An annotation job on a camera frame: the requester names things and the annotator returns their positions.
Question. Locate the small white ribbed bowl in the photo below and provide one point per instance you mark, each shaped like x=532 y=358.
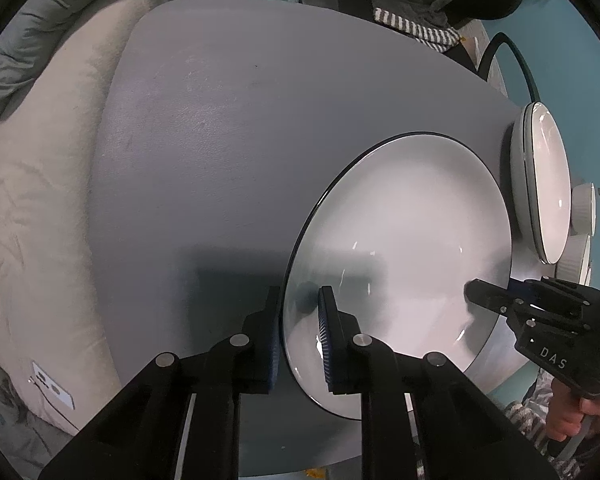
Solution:
x=575 y=260
x=584 y=210

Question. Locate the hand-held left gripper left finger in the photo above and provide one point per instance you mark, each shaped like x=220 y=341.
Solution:
x=273 y=342

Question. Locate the large white plate black rim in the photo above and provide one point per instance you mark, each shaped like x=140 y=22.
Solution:
x=410 y=220

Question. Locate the grey striped cloth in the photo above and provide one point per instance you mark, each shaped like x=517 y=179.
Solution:
x=530 y=420

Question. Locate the person's right hand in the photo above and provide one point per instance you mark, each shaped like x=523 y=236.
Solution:
x=562 y=415

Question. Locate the white tag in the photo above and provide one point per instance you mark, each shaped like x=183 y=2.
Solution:
x=52 y=384

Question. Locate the floral bedsheet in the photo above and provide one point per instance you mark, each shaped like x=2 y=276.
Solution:
x=4 y=410

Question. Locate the grey quilt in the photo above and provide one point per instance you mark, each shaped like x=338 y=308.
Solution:
x=39 y=25

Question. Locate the grey garment striped cuffs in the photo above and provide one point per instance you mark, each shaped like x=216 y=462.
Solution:
x=410 y=0

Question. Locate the beige cushion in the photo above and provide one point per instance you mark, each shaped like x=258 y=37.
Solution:
x=44 y=185

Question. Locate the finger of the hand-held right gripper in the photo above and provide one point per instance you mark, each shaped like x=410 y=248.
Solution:
x=487 y=296
x=555 y=287

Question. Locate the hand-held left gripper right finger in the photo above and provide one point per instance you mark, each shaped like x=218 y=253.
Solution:
x=325 y=342

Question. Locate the white bowl black rim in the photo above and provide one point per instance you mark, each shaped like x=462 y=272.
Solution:
x=547 y=180

